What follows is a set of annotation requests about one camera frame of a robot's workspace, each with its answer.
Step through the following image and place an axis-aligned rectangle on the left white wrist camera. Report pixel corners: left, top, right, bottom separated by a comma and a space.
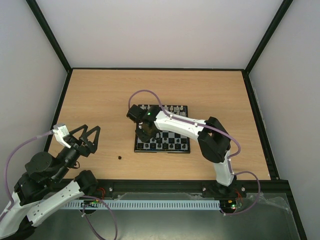
52, 123, 71, 149

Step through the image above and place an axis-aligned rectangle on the right controller board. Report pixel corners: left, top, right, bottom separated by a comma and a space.
221, 198, 244, 210

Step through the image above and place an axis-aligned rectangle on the controller board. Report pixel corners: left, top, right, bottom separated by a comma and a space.
79, 199, 104, 209
221, 198, 244, 210

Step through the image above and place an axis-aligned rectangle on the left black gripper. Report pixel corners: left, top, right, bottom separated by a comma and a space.
54, 124, 103, 182

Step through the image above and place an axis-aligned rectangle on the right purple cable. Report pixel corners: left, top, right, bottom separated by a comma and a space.
127, 89, 262, 216

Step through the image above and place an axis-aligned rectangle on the black and grey chessboard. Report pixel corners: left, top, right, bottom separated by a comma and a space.
134, 104, 191, 154

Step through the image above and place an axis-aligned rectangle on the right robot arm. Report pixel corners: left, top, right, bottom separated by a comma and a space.
126, 104, 236, 196

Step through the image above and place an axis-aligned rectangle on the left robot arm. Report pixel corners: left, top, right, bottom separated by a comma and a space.
0, 124, 101, 240

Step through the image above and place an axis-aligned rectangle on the black frame post right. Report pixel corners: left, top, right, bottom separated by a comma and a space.
245, 0, 294, 73

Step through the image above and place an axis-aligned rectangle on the black frame post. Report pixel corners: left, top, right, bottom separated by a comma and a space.
245, 0, 294, 73
26, 0, 72, 73

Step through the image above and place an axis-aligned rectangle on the grey slotted cable duct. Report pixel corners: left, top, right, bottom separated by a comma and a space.
62, 199, 221, 211

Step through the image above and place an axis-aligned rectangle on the black frame post left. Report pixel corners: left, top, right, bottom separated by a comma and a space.
26, 0, 72, 73

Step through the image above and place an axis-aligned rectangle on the left controller board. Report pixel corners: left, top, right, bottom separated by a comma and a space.
79, 199, 104, 209

